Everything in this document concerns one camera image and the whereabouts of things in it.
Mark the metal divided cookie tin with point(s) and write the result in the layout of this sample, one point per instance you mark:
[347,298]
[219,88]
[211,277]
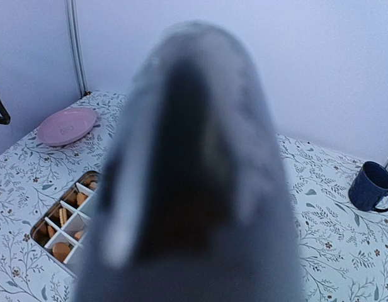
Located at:
[61,231]

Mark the metal tongs white handle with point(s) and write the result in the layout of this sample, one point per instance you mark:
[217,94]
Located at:
[192,203]

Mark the pink plate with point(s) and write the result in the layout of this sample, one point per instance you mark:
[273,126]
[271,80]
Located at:
[66,126]

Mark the floral tablecloth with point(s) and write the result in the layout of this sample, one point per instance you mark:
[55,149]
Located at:
[343,251]

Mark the dark blue mug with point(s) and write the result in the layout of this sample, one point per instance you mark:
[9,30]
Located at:
[369,187]

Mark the left aluminium frame post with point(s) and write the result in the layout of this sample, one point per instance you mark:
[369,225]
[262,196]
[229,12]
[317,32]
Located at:
[76,51]

